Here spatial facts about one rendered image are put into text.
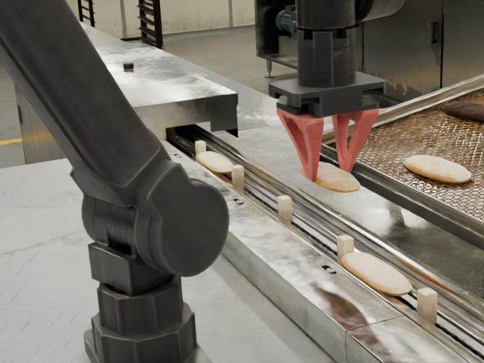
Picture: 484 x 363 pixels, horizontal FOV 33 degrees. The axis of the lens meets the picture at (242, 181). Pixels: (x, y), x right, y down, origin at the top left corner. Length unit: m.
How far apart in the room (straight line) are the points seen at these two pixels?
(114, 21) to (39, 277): 7.13
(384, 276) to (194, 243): 0.21
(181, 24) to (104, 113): 7.61
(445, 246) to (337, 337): 0.29
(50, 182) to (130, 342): 0.60
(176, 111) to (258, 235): 0.43
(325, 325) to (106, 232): 0.20
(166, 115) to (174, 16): 6.94
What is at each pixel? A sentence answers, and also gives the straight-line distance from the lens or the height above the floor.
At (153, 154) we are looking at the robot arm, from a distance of 0.63.
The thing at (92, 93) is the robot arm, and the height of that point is 1.07.
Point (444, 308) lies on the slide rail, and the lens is 0.75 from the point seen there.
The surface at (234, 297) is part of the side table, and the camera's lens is 0.83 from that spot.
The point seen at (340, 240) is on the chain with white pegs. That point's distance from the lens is 0.84.
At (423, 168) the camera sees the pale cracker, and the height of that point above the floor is 0.90.
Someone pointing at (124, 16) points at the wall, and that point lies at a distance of 8.02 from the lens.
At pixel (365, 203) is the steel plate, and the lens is 1.08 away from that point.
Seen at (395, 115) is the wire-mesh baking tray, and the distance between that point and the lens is 1.14.
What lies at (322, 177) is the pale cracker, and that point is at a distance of 0.83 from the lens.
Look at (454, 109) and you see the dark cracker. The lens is 1.11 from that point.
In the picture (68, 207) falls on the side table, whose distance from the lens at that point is 1.13.
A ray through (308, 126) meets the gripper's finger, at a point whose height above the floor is 0.99.
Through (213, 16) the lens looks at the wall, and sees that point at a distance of 8.32.
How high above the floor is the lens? 1.19
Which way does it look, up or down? 18 degrees down
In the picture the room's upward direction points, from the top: 3 degrees counter-clockwise
